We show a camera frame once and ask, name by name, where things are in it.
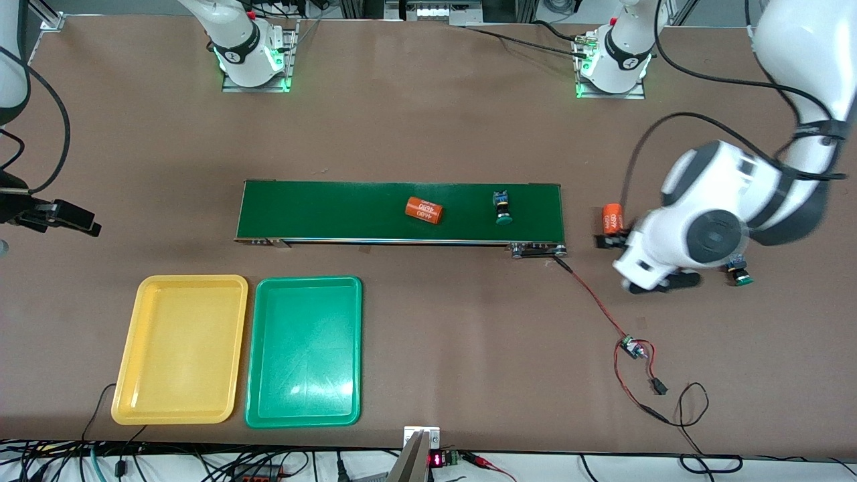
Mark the thin black wire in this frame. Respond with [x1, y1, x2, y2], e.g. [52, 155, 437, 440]
[659, 383, 744, 473]

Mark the red black power wire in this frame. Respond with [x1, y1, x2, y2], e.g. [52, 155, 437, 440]
[613, 338, 670, 424]

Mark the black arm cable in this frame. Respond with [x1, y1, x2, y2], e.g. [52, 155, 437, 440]
[619, 0, 848, 222]
[0, 47, 72, 195]

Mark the black base cable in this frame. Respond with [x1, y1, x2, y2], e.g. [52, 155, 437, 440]
[461, 25, 590, 53]

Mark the black orange power strip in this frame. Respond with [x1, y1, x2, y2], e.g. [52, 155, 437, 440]
[231, 464, 285, 482]

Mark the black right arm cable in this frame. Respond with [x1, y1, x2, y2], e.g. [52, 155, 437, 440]
[0, 47, 72, 195]

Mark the green plastic tray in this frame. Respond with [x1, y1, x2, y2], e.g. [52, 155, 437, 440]
[244, 276, 363, 429]

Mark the green conveyor belt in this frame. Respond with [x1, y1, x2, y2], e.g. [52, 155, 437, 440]
[234, 179, 568, 260]

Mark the red black motor wire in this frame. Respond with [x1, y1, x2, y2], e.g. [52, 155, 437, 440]
[553, 256, 631, 343]

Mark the aluminium frame corner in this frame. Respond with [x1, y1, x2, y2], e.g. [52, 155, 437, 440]
[30, 0, 66, 32]

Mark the silver camera mount bracket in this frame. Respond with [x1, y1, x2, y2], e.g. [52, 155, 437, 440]
[394, 426, 441, 482]

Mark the red clip lead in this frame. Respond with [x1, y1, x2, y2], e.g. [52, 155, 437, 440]
[462, 452, 518, 482]

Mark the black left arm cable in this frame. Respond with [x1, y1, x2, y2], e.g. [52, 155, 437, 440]
[619, 0, 848, 222]

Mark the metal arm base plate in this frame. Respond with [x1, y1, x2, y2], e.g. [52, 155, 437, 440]
[574, 33, 647, 101]
[223, 27, 294, 93]

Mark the yellow plastic tray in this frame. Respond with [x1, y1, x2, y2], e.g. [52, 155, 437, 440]
[110, 274, 249, 426]

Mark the white electronics unit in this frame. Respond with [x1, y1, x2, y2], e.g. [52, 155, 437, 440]
[400, 0, 484, 26]

